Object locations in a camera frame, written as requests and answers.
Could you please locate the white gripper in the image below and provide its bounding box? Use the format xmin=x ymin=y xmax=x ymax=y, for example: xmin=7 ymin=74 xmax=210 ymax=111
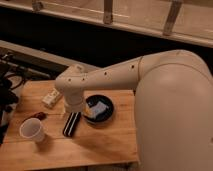
xmin=64 ymin=101 xmax=85 ymax=113

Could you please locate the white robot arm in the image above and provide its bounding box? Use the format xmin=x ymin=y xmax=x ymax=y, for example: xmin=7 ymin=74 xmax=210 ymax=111
xmin=55 ymin=50 xmax=213 ymax=171

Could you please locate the dark red small object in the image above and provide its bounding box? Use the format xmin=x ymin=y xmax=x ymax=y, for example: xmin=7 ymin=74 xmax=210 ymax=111
xmin=22 ymin=112 xmax=47 ymax=122

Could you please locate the black round plate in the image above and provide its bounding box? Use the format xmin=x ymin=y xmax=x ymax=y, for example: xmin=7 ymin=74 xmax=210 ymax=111
xmin=83 ymin=94 xmax=114 ymax=124

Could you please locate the metal window railing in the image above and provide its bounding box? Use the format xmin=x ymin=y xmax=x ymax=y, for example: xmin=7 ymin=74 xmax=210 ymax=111
xmin=0 ymin=0 xmax=213 ymax=48

